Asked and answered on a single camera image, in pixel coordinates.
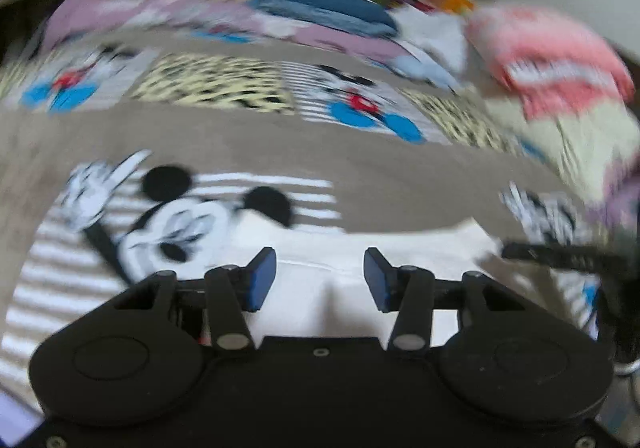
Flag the white and lilac sweater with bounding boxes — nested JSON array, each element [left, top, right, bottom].
[[200, 217, 601, 339]]

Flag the light blue cloth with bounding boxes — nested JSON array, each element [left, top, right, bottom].
[[390, 52, 466, 93]]

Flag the white cloth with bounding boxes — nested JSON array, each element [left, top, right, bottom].
[[395, 8, 471, 73]]

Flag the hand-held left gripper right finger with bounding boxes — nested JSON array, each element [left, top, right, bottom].
[[363, 247, 526, 356]]

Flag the brown cartoon printed blanket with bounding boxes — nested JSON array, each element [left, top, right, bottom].
[[0, 35, 616, 409]]

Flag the pile of folded clothes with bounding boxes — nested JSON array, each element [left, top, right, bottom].
[[42, 0, 401, 63]]

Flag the blue folded clothes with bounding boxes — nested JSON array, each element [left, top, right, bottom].
[[252, 0, 401, 38]]

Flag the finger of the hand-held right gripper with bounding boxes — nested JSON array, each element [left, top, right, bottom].
[[501, 240, 616, 273]]

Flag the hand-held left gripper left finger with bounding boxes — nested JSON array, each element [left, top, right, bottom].
[[114, 247, 277, 358]]

